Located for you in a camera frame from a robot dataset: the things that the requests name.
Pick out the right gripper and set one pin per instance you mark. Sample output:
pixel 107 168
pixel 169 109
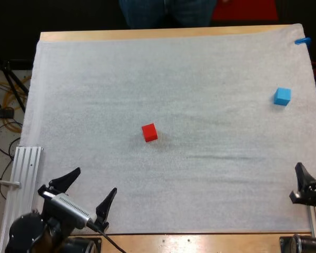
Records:
pixel 309 198

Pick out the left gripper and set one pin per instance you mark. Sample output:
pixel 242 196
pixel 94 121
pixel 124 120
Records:
pixel 50 214

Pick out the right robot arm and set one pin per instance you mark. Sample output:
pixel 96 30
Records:
pixel 304 244

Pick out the blue cube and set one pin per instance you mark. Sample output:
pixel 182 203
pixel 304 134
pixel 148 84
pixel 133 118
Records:
pixel 282 96

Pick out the red cube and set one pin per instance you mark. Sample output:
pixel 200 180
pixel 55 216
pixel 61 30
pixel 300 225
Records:
pixel 149 132

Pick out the blue clip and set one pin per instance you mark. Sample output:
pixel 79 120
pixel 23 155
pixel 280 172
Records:
pixel 302 41

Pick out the person's legs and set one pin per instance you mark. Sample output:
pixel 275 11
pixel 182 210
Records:
pixel 168 12

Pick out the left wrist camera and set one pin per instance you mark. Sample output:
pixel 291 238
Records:
pixel 68 208

